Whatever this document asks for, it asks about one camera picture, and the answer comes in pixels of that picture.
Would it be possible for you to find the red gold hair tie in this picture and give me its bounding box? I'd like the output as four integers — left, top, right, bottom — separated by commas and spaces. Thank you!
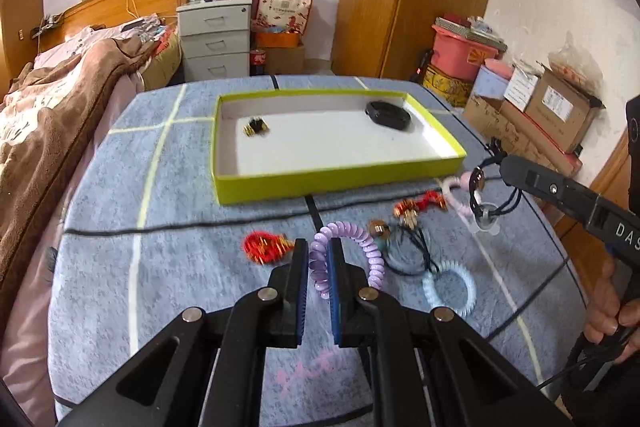
242, 231, 296, 267

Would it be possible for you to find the purple spiral hair tie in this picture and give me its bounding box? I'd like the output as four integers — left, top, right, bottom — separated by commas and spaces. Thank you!
307, 220, 388, 301

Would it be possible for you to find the light blue spiral hair tie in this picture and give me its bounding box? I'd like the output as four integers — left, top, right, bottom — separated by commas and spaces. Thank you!
422, 260, 478, 319

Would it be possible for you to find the black tie with teal beads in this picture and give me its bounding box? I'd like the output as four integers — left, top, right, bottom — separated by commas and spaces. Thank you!
368, 220, 439, 277

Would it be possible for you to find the black tie with pink ball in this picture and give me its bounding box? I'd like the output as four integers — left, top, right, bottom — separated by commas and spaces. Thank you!
463, 138, 523, 239

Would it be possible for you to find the pink spiral hair tie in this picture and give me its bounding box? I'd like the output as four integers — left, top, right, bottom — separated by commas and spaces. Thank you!
441, 174, 484, 219

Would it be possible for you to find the red knot charm tie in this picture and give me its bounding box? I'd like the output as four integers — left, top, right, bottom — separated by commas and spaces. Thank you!
393, 190, 447, 219

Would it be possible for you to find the black gold scrunchie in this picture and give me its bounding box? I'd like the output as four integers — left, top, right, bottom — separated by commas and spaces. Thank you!
243, 117, 269, 136

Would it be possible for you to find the black wristband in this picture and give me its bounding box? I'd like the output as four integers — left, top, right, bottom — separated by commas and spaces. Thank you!
364, 101, 411, 131

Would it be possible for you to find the person right hand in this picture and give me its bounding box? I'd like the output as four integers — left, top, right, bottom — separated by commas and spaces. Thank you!
584, 256, 639, 345

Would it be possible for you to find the small labelled cardboard box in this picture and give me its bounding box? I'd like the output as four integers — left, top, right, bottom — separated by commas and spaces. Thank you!
525, 68, 604, 154

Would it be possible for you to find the large brown cardboard box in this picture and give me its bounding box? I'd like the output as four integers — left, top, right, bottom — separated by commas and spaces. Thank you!
463, 95, 582, 178

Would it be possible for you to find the plastic bag of snacks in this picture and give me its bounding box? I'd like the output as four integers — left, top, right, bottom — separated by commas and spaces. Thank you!
548, 31, 603, 96

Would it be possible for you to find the light blue round container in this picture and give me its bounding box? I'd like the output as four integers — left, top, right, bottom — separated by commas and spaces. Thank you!
472, 58, 514, 100

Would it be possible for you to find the blue plaid bed sheet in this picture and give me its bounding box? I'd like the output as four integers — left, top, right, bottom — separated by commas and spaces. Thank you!
48, 76, 585, 416

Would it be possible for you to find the yellow patterned tin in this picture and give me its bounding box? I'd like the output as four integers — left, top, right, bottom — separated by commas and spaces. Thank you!
423, 65, 474, 108

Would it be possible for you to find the green shallow cardboard tray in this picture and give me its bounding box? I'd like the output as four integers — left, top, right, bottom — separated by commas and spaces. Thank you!
210, 89, 466, 206

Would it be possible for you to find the pink plastic basket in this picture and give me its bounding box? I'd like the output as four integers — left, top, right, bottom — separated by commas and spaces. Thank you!
431, 25, 500, 81

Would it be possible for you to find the cola bottle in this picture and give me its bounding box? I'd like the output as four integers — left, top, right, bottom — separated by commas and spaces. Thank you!
250, 49, 267, 76

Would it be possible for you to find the orange box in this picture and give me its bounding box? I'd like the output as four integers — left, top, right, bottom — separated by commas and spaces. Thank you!
254, 31, 300, 49

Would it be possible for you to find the brown blanket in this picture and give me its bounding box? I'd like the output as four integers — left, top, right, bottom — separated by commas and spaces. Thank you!
1, 36, 157, 321

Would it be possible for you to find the grey drawer nightstand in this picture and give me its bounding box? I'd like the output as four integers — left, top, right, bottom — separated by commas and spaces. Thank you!
177, 0, 252, 82

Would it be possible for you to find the red patterned gift bag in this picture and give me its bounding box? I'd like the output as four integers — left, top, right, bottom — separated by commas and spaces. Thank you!
252, 0, 314, 35

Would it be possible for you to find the wooden headboard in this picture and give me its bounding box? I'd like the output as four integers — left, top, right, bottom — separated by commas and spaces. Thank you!
30, 0, 186, 51

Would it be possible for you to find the small wooden wardrobe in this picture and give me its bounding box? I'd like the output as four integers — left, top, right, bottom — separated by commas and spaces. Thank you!
0, 0, 43, 96

